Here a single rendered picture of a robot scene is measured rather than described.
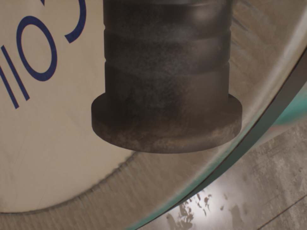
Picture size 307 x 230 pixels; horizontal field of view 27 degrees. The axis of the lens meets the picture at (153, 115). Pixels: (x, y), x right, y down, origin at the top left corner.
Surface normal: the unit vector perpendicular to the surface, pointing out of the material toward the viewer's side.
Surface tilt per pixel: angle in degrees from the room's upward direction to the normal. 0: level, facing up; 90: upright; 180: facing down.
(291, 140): 0
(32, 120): 90
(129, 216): 89
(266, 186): 0
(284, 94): 57
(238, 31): 89
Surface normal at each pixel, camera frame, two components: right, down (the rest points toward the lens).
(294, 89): 0.63, 0.70
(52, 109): -0.70, 0.31
